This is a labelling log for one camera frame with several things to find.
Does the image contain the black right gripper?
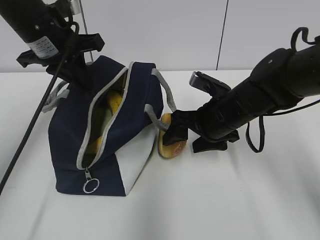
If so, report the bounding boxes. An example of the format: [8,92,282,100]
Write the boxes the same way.
[163,94,240,153]

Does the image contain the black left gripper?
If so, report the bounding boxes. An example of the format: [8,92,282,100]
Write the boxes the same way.
[17,33,105,90]

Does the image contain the yellow banana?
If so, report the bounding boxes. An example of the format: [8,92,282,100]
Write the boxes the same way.
[85,90,123,155]

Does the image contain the green lid glass container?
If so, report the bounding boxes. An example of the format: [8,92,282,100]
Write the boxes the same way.
[100,107,113,133]

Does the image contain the navy blue lunch bag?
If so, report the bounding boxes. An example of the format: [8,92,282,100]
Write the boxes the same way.
[42,56,175,197]

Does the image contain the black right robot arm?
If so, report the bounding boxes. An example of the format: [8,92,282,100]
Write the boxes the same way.
[162,27,320,153]

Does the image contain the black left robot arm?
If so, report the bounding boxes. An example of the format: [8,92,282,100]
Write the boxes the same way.
[0,0,105,90]

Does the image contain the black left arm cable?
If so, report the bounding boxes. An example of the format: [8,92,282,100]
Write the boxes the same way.
[0,19,81,193]

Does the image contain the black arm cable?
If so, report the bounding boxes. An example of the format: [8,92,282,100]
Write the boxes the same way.
[0,19,81,193]
[245,26,320,153]

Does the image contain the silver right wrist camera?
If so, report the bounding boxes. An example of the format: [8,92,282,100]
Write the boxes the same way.
[189,71,231,99]

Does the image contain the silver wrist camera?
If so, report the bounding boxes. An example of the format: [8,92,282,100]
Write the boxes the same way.
[69,0,82,15]
[189,71,231,99]

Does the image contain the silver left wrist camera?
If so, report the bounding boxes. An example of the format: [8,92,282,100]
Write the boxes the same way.
[69,0,82,15]

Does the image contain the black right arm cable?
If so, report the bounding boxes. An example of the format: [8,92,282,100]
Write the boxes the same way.
[245,26,320,153]

